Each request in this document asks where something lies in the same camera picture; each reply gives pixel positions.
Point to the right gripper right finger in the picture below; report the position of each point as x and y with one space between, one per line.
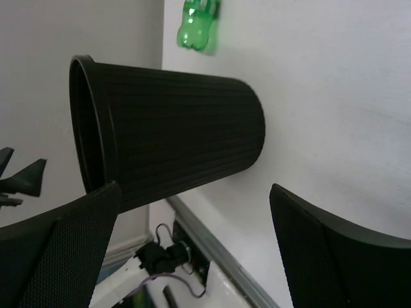
331 262

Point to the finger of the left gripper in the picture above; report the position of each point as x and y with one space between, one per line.
5 156

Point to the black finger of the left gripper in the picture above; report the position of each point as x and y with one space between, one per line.
27 181

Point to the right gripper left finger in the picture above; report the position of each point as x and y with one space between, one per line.
54 259

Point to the green plastic bottle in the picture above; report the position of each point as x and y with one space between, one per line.
199 26

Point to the black plastic waste bin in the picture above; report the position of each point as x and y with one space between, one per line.
159 133

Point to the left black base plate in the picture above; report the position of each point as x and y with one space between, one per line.
198 264

